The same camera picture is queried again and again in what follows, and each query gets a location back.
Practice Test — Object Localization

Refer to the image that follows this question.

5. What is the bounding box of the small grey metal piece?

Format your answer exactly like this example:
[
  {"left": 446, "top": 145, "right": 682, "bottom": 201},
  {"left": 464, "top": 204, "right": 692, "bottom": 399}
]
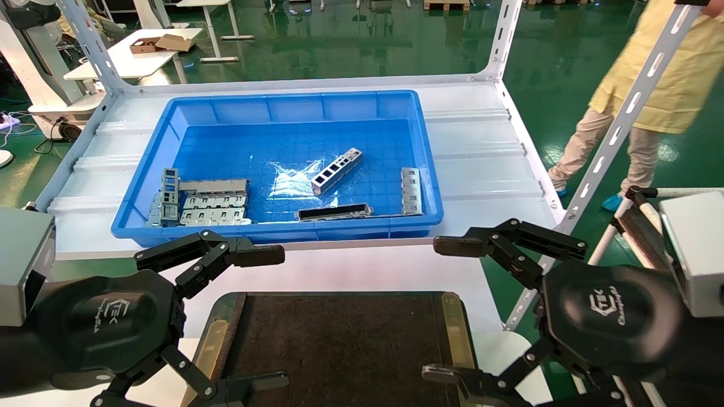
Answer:
[{"left": 145, "top": 192, "right": 165, "bottom": 228}]

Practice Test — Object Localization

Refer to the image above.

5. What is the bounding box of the slotted grey metal plate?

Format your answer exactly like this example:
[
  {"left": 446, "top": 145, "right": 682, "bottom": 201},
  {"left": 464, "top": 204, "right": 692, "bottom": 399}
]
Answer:
[{"left": 400, "top": 167, "right": 424, "bottom": 216}]

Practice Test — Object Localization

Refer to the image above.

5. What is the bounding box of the large blue plastic bin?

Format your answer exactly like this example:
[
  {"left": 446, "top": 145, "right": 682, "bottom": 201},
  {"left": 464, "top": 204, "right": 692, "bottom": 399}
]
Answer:
[{"left": 110, "top": 89, "right": 445, "bottom": 248}]

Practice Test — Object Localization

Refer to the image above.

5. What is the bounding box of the white perforated metal rack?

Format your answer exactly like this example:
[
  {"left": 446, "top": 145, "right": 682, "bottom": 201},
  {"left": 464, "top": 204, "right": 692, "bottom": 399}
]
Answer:
[{"left": 34, "top": 0, "right": 703, "bottom": 332}]

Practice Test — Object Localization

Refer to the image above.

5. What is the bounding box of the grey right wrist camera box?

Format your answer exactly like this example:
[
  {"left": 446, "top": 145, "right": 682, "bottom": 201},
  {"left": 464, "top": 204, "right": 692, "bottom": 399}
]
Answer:
[{"left": 659, "top": 191, "right": 724, "bottom": 317}]

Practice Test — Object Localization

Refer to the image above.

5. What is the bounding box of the open brown cardboard box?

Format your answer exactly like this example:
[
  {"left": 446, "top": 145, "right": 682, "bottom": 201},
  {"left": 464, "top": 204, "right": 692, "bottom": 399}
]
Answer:
[{"left": 130, "top": 34, "right": 196, "bottom": 55}]

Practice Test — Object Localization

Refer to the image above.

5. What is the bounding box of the white desk with metal legs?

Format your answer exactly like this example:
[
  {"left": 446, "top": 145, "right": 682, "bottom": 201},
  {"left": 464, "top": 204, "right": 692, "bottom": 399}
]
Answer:
[{"left": 175, "top": 0, "right": 256, "bottom": 63}]

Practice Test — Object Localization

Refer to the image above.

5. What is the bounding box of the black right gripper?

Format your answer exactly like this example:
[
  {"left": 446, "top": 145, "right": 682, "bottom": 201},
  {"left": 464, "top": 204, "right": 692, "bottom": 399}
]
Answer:
[{"left": 433, "top": 218, "right": 697, "bottom": 380}]

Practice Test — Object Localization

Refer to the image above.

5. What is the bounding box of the grey bracket with square holes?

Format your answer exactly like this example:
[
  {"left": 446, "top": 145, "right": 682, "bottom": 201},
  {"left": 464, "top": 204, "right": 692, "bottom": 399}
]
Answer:
[{"left": 311, "top": 148, "right": 363, "bottom": 196}]

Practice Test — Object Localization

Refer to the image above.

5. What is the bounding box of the dark metal channel part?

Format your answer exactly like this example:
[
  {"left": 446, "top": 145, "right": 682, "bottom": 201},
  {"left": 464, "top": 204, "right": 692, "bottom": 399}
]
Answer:
[{"left": 298, "top": 203, "right": 374, "bottom": 222}]

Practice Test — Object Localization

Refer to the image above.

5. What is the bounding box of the person in yellow coat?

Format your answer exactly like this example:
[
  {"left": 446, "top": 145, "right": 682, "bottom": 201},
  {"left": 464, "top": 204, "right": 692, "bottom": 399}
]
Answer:
[{"left": 548, "top": 0, "right": 724, "bottom": 213}]

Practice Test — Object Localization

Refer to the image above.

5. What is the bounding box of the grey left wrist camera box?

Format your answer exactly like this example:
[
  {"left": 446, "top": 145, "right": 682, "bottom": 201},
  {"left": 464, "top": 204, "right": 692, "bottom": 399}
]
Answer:
[{"left": 0, "top": 206, "right": 55, "bottom": 327}]

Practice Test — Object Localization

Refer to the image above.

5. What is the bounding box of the grey perforated metal bracket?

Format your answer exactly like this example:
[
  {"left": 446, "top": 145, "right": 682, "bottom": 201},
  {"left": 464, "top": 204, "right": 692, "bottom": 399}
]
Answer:
[{"left": 161, "top": 168, "right": 180, "bottom": 221}]

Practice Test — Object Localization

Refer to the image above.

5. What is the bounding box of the white table with cardboard box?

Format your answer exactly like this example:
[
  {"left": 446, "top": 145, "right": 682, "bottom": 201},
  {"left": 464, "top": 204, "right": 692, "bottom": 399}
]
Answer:
[{"left": 63, "top": 28, "right": 203, "bottom": 85}]

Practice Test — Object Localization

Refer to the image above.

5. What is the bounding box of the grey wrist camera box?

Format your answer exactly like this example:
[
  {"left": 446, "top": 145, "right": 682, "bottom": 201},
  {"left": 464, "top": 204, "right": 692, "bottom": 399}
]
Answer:
[
  {"left": 659, "top": 191, "right": 724, "bottom": 317},
  {"left": 0, "top": 206, "right": 55, "bottom": 327}
]

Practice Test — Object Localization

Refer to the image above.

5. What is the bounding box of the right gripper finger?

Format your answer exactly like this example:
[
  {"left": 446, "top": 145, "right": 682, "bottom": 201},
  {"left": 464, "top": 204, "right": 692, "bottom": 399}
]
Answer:
[{"left": 421, "top": 339, "right": 628, "bottom": 407}]

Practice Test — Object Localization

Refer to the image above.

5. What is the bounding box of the clear plastic film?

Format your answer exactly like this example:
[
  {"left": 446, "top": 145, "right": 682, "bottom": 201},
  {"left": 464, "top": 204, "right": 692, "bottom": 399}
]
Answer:
[{"left": 268, "top": 161, "right": 324, "bottom": 200}]

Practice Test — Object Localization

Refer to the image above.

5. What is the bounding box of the long grey metal channel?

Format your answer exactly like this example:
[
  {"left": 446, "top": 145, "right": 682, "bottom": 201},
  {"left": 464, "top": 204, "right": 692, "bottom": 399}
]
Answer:
[{"left": 179, "top": 179, "right": 251, "bottom": 196}]

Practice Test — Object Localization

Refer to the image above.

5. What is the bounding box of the flat slotted metal plate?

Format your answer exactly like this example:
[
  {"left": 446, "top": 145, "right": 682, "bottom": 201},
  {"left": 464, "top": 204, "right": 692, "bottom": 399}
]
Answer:
[
  {"left": 180, "top": 207, "right": 252, "bottom": 226},
  {"left": 182, "top": 194, "right": 248, "bottom": 210}
]

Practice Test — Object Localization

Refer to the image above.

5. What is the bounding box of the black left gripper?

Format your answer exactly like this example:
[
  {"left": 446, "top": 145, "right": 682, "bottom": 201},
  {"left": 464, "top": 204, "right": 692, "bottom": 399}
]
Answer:
[{"left": 23, "top": 229, "right": 290, "bottom": 407}]

